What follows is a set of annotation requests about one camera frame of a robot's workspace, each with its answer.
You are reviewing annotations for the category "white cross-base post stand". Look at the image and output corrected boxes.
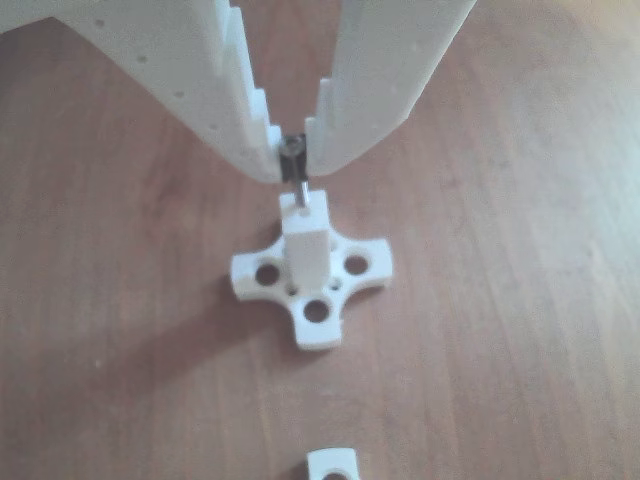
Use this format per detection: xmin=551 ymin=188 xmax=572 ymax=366
xmin=305 ymin=447 xmax=360 ymax=480
xmin=230 ymin=189 xmax=396 ymax=352

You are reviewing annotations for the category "silver metal screw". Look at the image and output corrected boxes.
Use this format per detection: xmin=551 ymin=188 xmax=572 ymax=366
xmin=280 ymin=132 xmax=311 ymax=207

